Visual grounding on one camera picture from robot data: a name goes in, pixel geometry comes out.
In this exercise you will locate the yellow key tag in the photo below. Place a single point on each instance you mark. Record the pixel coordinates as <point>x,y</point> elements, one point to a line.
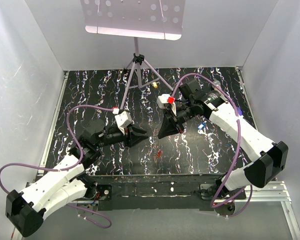
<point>155,85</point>

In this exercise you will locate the lilac music stand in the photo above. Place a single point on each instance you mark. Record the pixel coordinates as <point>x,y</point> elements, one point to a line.
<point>148,19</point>

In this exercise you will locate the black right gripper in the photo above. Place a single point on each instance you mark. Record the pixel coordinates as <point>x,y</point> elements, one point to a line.
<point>168,126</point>

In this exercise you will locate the red key tag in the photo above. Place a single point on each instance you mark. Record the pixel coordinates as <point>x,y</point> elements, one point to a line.
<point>157,155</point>

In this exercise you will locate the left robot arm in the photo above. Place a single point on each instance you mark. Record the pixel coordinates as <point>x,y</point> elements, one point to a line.
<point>27,209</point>

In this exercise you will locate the blue key tag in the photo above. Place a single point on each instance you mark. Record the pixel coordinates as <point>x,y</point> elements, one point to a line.
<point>201,126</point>

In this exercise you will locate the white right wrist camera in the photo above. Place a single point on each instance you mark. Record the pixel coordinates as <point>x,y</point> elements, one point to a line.
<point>165,101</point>

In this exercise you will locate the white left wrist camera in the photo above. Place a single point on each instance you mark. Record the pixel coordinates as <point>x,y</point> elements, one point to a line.
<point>123,119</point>

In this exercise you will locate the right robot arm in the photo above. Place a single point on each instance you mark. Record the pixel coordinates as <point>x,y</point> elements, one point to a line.
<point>267,158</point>

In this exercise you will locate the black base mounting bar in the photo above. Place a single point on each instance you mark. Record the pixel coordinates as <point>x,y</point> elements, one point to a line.
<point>151,192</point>

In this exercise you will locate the purple plastic tool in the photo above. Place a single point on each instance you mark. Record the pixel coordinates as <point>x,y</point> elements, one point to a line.
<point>239,111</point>

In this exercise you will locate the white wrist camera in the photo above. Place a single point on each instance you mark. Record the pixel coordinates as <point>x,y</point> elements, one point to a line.
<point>165,101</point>
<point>123,119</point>

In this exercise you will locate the sprinkles filled tube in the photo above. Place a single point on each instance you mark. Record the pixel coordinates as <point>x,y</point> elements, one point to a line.
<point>216,85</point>

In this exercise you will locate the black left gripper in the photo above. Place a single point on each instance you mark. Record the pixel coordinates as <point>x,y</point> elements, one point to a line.
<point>133,135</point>

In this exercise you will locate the aluminium frame rail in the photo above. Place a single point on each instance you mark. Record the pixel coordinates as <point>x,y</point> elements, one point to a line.
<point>16,235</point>

